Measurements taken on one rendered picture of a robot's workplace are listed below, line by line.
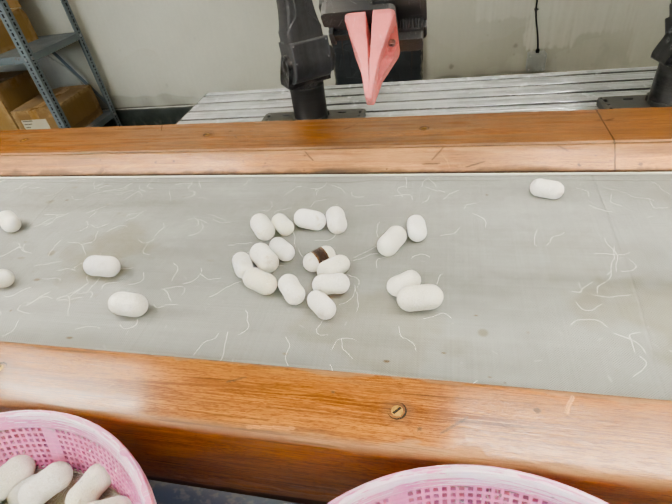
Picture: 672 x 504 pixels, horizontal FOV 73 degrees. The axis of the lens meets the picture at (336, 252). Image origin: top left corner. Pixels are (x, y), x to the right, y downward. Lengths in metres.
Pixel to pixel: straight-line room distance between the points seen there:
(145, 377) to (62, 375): 0.07
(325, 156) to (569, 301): 0.33
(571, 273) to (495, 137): 0.22
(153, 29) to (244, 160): 2.25
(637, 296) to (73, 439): 0.43
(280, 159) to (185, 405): 0.36
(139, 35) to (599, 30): 2.27
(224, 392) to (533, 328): 0.23
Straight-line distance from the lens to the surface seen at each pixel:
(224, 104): 1.08
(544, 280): 0.42
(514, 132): 0.60
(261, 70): 2.65
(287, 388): 0.32
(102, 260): 0.50
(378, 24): 0.47
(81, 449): 0.37
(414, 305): 0.37
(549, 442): 0.30
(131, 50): 2.94
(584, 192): 0.54
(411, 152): 0.57
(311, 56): 0.82
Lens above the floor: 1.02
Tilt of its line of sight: 39 degrees down
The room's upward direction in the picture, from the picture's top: 9 degrees counter-clockwise
